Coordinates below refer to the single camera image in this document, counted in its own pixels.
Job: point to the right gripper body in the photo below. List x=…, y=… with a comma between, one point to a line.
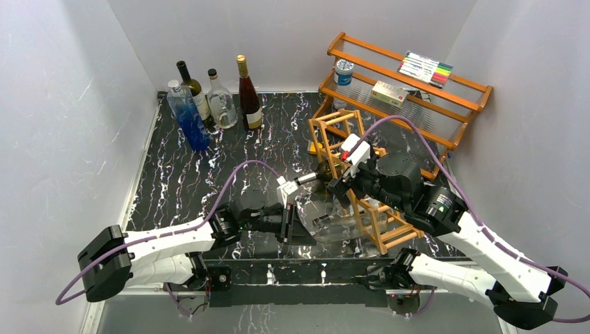
x=367, y=182

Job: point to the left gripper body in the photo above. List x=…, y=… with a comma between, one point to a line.
x=270, y=221

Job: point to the clear bottle bottom rack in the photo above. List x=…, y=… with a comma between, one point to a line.
x=312, y=210

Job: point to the clear bottle rack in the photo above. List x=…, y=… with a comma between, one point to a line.
x=312, y=210
x=345, y=218

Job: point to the dark red wine bottle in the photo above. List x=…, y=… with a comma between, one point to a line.
x=248, y=98

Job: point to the clear glass bottle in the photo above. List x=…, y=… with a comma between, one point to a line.
x=220, y=102

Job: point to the green wine bottle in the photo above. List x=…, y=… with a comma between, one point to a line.
x=197, y=95

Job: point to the blue square bottle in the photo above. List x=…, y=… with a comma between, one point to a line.
x=181, y=103

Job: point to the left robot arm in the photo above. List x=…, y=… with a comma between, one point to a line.
x=115, y=259

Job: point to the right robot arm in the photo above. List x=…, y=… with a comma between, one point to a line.
x=516, y=292

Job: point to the silver capped dark bottle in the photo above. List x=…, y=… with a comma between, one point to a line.
x=321, y=172

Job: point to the clear bottle lower rack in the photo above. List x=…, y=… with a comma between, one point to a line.
x=345, y=218

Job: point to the yellow capped bottle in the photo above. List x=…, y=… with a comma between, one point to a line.
x=311, y=149

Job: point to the light wooden wine rack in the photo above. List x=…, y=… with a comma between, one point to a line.
x=329, y=131

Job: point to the small clear plastic bottle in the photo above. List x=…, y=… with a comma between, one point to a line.
x=339, y=104

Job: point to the orange wooden shelf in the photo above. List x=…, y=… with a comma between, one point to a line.
x=442, y=115

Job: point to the green white box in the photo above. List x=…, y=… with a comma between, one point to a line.
x=394, y=96

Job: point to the blue white jar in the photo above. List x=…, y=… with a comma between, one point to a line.
x=343, y=74

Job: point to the marker pen pack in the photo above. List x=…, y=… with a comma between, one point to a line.
x=425, y=69

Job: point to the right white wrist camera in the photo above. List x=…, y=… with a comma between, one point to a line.
x=354, y=151

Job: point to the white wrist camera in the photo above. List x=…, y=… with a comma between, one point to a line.
x=285, y=189
x=354, y=151

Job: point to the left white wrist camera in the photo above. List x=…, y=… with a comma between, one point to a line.
x=285, y=189

